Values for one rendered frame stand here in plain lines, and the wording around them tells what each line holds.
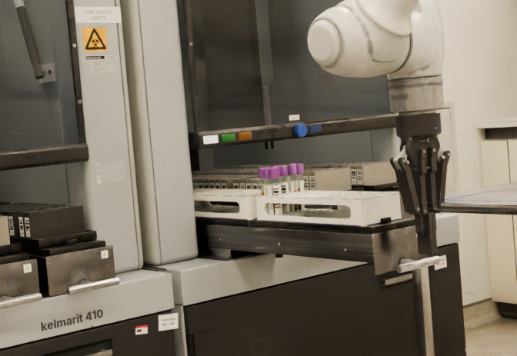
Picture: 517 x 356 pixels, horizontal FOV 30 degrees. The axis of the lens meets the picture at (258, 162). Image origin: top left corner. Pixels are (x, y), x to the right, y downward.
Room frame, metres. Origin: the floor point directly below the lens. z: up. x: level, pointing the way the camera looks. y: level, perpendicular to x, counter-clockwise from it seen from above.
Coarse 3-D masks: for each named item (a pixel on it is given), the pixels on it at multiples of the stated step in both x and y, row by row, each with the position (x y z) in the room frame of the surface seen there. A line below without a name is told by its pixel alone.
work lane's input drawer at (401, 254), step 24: (216, 240) 1.96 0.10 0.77; (240, 240) 1.90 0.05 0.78; (264, 240) 1.84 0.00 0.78; (288, 240) 1.79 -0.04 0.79; (312, 240) 1.74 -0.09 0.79; (336, 240) 1.69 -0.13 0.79; (360, 240) 1.64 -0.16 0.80; (384, 240) 1.64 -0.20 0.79; (408, 240) 1.67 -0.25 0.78; (384, 264) 1.63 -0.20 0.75; (408, 264) 1.61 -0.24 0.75; (432, 264) 1.65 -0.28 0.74
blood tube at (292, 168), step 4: (292, 168) 1.89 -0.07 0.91; (296, 168) 1.90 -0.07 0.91; (292, 172) 1.89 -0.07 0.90; (296, 172) 1.90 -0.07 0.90; (292, 176) 1.89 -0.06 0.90; (292, 180) 1.89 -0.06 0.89; (292, 184) 1.89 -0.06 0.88; (292, 188) 1.89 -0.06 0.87; (296, 188) 1.90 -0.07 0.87; (292, 204) 1.89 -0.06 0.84; (296, 204) 1.90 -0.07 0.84; (292, 208) 1.89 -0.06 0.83; (296, 208) 1.90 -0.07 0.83
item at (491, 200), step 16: (464, 192) 2.05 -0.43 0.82; (480, 192) 2.02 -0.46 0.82; (496, 192) 2.00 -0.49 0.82; (512, 192) 1.97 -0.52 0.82; (448, 208) 1.88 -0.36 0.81; (464, 208) 1.85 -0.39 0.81; (480, 208) 1.82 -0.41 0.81; (496, 208) 1.79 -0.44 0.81; (512, 208) 1.77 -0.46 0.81; (416, 272) 1.96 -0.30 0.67; (416, 288) 1.96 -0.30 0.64; (416, 304) 1.97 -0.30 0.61; (416, 320) 1.97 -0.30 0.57; (432, 336) 1.97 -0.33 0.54; (432, 352) 1.96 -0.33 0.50
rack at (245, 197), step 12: (204, 192) 2.07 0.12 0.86; (216, 192) 2.04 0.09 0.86; (228, 192) 2.02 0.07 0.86; (240, 192) 1.99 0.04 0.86; (252, 192) 1.97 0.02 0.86; (204, 204) 2.18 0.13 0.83; (240, 204) 1.92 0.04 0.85; (252, 204) 1.91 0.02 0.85; (204, 216) 2.02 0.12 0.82; (216, 216) 1.99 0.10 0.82; (228, 216) 1.95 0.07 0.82; (240, 216) 1.92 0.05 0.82; (252, 216) 1.91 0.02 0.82
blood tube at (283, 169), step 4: (280, 168) 1.89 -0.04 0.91; (284, 168) 1.89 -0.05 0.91; (280, 172) 1.89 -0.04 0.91; (284, 172) 1.89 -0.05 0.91; (284, 176) 1.89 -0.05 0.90; (284, 180) 1.89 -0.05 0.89; (284, 184) 1.89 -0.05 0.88; (284, 188) 1.89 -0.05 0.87; (288, 188) 1.89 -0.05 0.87; (284, 192) 1.89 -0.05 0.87; (288, 192) 1.89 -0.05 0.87; (284, 204) 1.88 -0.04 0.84; (288, 204) 1.89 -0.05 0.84; (284, 208) 1.88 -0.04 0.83; (288, 208) 1.88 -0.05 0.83
